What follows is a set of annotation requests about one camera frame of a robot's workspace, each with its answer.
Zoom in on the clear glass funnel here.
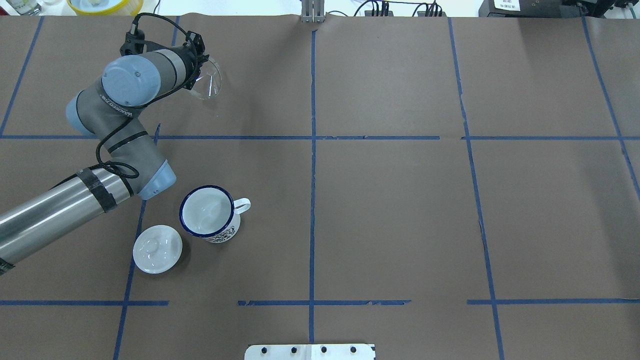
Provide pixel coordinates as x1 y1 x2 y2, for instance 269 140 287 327
182 54 223 101

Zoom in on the black computer box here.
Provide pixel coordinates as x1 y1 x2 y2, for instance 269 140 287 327
477 0 585 19

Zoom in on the white mug lid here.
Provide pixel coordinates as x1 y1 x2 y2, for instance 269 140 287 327
132 225 183 275

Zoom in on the aluminium frame post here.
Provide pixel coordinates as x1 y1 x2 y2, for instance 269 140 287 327
300 0 326 24

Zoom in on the clear plastic bottle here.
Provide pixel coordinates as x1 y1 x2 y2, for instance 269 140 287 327
6 0 42 16

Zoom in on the yellow tape roll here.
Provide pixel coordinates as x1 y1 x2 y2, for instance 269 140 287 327
66 0 144 16

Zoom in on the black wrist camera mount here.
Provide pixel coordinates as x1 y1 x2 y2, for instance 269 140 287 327
119 29 206 59

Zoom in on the white camera stand post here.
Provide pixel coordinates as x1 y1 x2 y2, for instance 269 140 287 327
244 343 377 360

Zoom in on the white enamel mug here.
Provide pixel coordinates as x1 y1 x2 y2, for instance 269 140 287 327
179 185 252 244

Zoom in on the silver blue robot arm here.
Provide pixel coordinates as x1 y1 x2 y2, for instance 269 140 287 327
0 43 210 274

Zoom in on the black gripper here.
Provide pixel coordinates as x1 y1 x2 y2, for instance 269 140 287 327
181 44 207 91

